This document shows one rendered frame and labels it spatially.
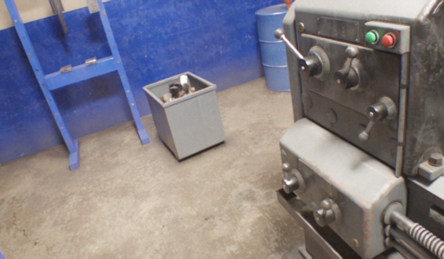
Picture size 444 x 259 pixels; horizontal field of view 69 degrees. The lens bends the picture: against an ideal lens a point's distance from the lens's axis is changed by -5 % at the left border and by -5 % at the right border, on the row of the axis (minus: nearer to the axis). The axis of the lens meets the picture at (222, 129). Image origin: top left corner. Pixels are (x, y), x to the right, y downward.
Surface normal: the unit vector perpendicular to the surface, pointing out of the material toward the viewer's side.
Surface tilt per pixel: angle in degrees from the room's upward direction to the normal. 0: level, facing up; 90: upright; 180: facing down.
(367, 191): 32
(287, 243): 0
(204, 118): 90
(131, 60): 90
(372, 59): 90
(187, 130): 90
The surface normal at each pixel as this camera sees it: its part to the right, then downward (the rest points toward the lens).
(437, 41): 0.36, 0.36
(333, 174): -0.65, -0.57
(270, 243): -0.19, -0.87
